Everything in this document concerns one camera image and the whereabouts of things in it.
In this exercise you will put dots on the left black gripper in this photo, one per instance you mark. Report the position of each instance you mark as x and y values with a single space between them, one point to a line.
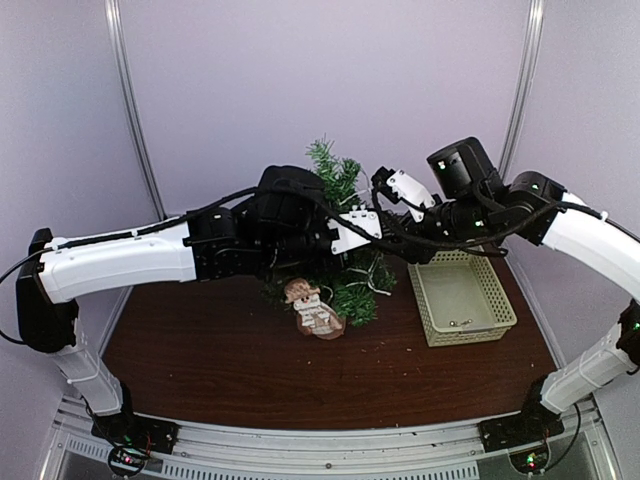
335 265

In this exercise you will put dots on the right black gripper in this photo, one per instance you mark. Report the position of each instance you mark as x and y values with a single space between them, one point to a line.
413 254

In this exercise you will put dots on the small green christmas tree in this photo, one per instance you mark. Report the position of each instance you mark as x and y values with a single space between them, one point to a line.
352 295

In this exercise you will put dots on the white round ornament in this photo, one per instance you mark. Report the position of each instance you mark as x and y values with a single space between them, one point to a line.
313 316

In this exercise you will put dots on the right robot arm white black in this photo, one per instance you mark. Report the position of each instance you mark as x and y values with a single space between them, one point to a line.
480 208

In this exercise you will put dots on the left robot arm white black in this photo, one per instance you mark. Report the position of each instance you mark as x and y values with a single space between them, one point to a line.
284 220

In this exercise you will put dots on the beige plastic basket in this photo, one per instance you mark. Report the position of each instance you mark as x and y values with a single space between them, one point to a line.
456 286

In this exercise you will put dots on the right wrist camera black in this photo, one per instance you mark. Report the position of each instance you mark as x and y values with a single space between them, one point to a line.
397 186

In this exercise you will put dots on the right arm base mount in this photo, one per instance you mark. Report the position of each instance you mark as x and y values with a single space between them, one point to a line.
533 423

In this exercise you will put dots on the front aluminium rail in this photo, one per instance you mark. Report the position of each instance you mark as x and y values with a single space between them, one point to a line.
452 450

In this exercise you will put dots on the right aluminium frame post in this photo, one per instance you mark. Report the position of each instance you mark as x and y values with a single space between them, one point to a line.
527 69

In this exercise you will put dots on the aluminium frame post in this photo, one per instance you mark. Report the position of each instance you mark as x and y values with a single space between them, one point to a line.
527 69
133 119

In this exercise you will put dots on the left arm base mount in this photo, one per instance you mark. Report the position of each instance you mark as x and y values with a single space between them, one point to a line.
129 429

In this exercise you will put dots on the left aluminium frame post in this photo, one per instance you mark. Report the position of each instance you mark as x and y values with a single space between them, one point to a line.
133 119

